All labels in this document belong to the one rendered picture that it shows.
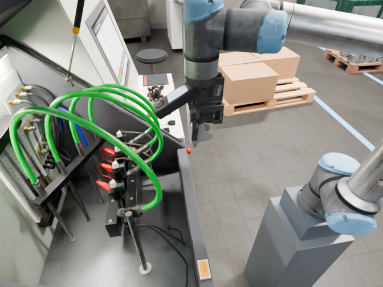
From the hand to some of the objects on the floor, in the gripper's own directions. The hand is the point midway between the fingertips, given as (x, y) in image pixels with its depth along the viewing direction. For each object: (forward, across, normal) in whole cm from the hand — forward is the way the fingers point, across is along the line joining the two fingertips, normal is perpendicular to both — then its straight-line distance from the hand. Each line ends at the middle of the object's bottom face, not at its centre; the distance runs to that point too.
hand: (191, 143), depth 66 cm
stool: (+124, +227, +9) cm, 258 cm away
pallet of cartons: (+124, +236, -129) cm, 296 cm away
